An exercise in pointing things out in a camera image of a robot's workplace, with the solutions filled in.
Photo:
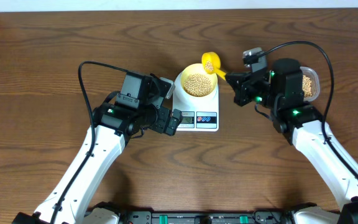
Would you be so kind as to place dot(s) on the clear plastic container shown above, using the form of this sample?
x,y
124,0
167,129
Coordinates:
x,y
315,86

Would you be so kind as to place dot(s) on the soybeans in container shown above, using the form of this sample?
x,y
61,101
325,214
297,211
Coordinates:
x,y
306,86

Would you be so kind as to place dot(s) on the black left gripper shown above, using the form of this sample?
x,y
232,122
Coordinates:
x,y
160,126

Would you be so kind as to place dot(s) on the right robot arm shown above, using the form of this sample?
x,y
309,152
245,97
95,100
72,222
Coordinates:
x,y
280,90

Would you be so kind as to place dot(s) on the soybeans in scoop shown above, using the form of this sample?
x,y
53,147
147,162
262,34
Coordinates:
x,y
208,66

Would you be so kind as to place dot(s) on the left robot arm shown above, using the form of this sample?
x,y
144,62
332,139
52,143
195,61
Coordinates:
x,y
122,116

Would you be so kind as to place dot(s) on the yellow bowl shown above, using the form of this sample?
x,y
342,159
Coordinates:
x,y
198,68

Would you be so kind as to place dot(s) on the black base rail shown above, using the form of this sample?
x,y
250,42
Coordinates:
x,y
110,213

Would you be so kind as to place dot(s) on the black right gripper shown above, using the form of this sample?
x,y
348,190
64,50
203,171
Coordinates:
x,y
240,88

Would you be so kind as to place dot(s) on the soybeans in bowl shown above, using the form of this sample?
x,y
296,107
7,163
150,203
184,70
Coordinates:
x,y
198,85

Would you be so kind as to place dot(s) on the white kitchen scale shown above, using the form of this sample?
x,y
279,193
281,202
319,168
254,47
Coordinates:
x,y
199,113

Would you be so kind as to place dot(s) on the yellow measuring scoop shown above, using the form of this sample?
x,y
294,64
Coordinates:
x,y
215,60

